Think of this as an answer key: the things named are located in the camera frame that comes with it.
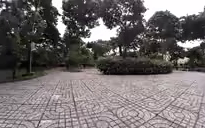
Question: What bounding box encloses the rounded dark green hedge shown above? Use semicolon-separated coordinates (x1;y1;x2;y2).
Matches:
95;56;174;76

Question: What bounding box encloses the patterned grey paving tile path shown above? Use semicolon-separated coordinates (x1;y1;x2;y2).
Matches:
0;68;205;128

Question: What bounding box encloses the row of trees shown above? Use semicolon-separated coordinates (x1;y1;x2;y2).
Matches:
0;0;205;73

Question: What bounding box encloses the pale pole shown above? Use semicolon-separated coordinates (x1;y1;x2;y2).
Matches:
28;41;36;75

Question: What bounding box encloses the grass verge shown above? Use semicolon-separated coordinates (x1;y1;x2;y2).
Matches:
0;68;48;85

